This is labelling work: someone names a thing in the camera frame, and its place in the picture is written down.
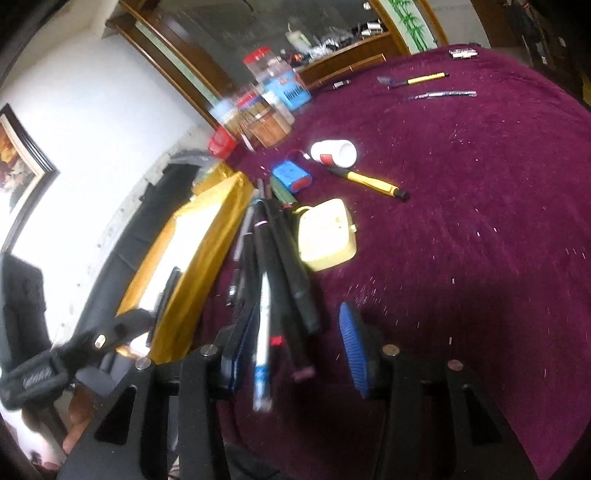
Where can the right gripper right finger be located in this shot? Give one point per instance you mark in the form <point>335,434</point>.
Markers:
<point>362,344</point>

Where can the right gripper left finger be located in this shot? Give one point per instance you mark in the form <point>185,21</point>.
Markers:
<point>238,347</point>

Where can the white blue pen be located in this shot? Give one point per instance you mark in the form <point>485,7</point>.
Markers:
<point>262,401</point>

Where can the yellow black utility knife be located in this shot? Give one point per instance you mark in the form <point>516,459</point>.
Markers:
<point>381,186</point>

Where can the blue battery pack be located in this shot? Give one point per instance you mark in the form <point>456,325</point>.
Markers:
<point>292,176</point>

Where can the green cylindrical battery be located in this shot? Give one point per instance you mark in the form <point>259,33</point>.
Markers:
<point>282,193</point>

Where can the black sofa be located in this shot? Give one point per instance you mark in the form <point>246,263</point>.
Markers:
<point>23,327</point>

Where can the yellow taped white tray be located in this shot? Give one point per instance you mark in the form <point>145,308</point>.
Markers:
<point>195,239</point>

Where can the maroon velvet tablecloth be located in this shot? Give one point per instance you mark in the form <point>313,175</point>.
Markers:
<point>487,262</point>

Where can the framed picture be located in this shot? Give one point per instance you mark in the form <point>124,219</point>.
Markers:
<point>26,174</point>

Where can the red plastic bag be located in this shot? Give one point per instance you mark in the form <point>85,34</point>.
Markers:
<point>221,144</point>

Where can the brown label glass jar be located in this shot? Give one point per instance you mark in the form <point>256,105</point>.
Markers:
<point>260,120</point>

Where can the yellow black pen far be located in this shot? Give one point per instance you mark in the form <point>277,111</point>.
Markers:
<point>417,80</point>

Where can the silver thin pen far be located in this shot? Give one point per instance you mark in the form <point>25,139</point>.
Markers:
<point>444,94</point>

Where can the red lid plastic jar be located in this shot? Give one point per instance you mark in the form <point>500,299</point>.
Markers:
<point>277,76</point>

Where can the bamboo painted panel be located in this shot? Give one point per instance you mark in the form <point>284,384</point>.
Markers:
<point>412,26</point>

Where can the wooden cabinet with mirror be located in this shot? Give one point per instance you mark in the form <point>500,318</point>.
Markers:
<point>198,46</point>

